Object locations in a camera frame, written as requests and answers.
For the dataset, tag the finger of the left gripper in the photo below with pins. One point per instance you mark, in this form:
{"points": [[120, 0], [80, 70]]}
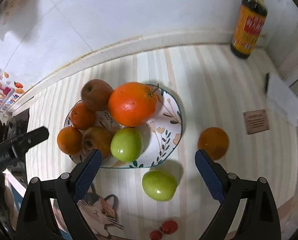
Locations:
{"points": [[14, 149]]}

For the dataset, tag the soy sauce bottle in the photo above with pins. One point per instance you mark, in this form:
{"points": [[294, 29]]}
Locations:
{"points": [[251, 19]]}

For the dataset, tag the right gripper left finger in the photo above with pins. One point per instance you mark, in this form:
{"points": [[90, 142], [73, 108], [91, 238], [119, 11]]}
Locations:
{"points": [[36, 219]]}

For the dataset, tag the black pen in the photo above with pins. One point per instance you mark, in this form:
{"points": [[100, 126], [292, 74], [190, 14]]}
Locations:
{"points": [[267, 77]]}

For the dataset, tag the dark red apple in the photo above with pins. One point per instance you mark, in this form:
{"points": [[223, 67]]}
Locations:
{"points": [[99, 138]]}

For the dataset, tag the striped cat table mat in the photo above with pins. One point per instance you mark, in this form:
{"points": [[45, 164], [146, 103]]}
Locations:
{"points": [[213, 89]]}

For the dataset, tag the large orange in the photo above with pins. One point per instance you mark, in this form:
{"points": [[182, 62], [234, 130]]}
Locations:
{"points": [[132, 104]]}

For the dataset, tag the brown label card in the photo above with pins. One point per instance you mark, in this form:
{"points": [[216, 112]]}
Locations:
{"points": [[256, 121]]}

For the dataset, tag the small orange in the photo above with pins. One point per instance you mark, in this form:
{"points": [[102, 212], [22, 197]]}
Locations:
{"points": [[81, 117], [69, 140]]}

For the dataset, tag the green apple off plate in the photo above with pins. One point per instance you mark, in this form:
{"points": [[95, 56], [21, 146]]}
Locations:
{"points": [[159, 185]]}

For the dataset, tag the green apple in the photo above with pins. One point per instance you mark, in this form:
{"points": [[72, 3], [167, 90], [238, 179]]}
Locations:
{"points": [[127, 144]]}

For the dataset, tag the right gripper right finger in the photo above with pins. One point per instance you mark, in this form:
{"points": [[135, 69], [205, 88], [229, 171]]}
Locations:
{"points": [[260, 219]]}

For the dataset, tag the white folded paper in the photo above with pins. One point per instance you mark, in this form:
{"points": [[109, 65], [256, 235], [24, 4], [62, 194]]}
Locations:
{"points": [[282, 100]]}

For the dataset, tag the colourful sticker sheet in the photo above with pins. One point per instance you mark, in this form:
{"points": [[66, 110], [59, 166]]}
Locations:
{"points": [[11, 88]]}

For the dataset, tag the dark orange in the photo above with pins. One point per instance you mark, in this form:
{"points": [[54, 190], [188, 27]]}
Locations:
{"points": [[214, 141]]}

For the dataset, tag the small orange on plate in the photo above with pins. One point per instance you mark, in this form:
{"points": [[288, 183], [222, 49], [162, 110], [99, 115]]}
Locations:
{"points": [[81, 117]]}

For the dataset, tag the floral ceramic plate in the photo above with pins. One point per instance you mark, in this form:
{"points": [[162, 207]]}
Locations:
{"points": [[161, 134]]}

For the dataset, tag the red cherry tomato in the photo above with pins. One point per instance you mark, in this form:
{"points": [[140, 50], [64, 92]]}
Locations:
{"points": [[156, 235], [169, 227]]}

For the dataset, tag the brownish red apple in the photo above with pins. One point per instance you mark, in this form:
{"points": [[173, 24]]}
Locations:
{"points": [[95, 94]]}

